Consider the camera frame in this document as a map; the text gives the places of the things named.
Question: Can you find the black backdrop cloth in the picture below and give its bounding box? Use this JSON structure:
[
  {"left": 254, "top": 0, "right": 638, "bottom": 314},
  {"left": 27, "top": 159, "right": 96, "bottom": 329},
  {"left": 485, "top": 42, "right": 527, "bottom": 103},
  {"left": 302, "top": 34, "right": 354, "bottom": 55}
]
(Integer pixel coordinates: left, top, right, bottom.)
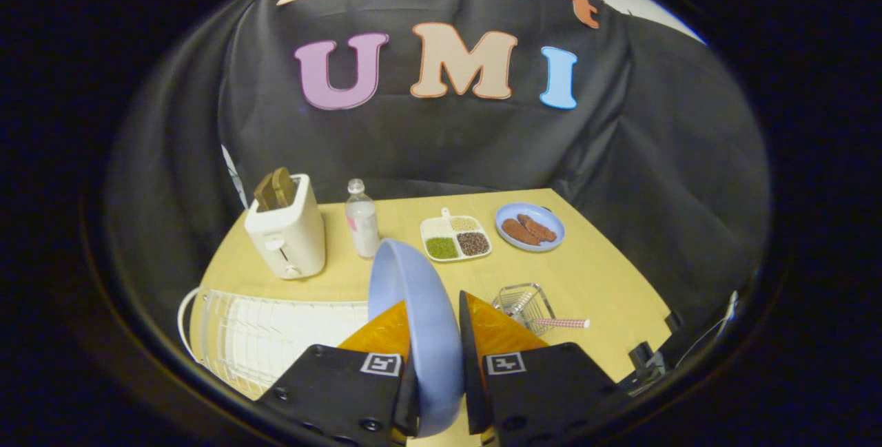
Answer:
[{"left": 103, "top": 0, "right": 771, "bottom": 337}]

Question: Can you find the brown sausage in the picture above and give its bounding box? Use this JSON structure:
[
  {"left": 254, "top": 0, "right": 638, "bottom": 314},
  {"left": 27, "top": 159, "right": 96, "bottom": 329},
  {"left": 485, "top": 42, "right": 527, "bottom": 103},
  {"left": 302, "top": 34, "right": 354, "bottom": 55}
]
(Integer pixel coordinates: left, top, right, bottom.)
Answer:
[
  {"left": 502, "top": 218, "right": 542, "bottom": 247},
  {"left": 517, "top": 214, "right": 557, "bottom": 242}
]

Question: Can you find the spoon with red dotted handle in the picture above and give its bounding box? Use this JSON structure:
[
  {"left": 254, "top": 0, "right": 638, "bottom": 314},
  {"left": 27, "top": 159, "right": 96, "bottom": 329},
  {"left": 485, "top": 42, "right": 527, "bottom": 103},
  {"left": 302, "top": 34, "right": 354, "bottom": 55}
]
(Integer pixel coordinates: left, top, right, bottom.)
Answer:
[{"left": 511, "top": 291, "right": 591, "bottom": 330}]

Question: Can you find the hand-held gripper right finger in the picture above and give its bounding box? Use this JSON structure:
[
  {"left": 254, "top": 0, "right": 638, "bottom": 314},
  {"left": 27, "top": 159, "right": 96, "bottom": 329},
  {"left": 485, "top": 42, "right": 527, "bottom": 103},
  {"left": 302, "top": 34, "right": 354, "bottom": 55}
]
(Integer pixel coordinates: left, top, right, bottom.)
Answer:
[{"left": 459, "top": 291, "right": 619, "bottom": 447}]

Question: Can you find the white divided snack tray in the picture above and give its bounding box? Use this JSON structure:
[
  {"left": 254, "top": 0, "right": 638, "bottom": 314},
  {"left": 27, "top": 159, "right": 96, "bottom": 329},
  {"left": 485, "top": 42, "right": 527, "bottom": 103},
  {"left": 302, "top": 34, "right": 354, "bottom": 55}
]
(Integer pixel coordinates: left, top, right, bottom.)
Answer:
[{"left": 420, "top": 208, "right": 493, "bottom": 263}]

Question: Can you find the blue oval plate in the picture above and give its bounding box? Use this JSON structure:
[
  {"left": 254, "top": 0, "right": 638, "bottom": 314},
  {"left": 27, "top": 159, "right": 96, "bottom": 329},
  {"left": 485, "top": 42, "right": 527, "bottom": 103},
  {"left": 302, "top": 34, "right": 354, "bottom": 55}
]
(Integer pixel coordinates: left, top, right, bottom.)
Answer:
[{"left": 495, "top": 202, "right": 566, "bottom": 253}]

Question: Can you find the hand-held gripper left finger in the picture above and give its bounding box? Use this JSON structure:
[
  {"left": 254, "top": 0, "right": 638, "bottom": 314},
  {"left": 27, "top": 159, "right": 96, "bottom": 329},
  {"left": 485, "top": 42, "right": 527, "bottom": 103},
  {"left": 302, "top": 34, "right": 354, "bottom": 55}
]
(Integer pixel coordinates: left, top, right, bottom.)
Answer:
[{"left": 256, "top": 300, "right": 420, "bottom": 447}]

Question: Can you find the white wire dish rack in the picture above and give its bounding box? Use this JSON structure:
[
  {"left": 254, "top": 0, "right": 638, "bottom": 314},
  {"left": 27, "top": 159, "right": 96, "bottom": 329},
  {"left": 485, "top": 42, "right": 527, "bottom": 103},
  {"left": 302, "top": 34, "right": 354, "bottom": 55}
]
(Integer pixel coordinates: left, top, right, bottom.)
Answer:
[{"left": 178, "top": 287, "right": 371, "bottom": 399}]

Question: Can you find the brown toast slice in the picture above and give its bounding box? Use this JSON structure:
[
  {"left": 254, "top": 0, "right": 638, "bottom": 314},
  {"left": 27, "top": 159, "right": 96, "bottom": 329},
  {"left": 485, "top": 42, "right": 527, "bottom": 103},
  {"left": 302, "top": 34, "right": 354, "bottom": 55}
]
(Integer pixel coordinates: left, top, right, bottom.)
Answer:
[{"left": 254, "top": 167, "right": 298, "bottom": 212}]

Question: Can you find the clear plastic bottle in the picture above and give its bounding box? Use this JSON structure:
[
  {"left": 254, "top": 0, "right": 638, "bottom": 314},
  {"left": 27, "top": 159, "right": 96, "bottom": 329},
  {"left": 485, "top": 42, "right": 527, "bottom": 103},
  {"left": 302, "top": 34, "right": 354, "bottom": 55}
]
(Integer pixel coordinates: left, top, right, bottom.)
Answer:
[{"left": 345, "top": 178, "right": 381, "bottom": 259}]

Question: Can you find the white toaster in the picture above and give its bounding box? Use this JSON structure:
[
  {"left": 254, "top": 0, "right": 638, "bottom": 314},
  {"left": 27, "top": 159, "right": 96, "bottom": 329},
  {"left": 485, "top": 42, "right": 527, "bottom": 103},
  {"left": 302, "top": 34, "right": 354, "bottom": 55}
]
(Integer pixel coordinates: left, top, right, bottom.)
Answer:
[{"left": 244, "top": 174, "right": 327, "bottom": 280}]

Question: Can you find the small wire basket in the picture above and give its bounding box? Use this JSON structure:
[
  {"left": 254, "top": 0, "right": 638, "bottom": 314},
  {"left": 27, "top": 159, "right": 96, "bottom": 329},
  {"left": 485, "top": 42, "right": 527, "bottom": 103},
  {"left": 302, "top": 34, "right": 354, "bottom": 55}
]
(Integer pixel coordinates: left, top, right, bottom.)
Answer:
[{"left": 492, "top": 283, "right": 556, "bottom": 336}]

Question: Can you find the black table clamp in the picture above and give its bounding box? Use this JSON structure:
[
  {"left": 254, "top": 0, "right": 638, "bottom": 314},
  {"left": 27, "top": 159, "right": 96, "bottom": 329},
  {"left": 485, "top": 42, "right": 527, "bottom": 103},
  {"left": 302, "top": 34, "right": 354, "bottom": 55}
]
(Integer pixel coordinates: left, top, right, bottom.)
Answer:
[{"left": 619, "top": 310, "right": 684, "bottom": 393}]

